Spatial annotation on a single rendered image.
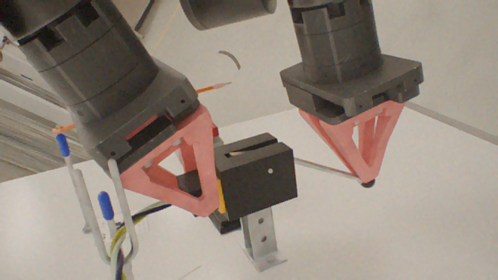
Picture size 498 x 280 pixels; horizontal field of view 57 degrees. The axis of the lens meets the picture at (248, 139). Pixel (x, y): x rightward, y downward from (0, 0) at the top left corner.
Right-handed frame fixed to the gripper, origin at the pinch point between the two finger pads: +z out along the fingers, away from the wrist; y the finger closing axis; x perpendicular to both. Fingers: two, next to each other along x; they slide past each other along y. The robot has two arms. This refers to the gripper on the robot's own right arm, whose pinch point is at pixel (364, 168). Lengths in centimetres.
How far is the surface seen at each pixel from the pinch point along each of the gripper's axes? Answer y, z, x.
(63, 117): -72, 5, -26
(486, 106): -79, 58, 97
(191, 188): 1.6, -6.3, -14.1
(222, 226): -4.1, 1.5, -12.3
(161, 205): 0.8, -5.7, -16.4
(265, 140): -0.3, -6.2, -7.5
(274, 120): -25.3, 4.3, 2.5
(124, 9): -814, 60, 78
